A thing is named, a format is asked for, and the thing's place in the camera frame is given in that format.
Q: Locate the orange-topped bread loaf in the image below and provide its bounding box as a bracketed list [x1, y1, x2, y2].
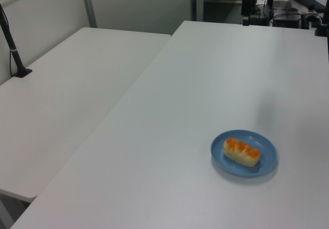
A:
[223, 137, 261, 167]

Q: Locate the black electronics box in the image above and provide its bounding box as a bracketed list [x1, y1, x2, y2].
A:
[272, 13, 302, 29]

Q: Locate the black keyboard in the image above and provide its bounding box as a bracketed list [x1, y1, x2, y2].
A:
[288, 0, 326, 12]

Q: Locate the blue round plate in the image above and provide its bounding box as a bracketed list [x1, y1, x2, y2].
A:
[211, 129, 279, 178]

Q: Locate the black table clamp mount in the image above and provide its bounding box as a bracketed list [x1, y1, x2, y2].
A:
[314, 5, 329, 37]

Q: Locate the grey metal frame post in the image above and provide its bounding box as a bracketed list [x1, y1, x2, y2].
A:
[80, 0, 98, 29]

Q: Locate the black camera stand pole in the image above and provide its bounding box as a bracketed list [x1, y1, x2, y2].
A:
[0, 3, 33, 79]

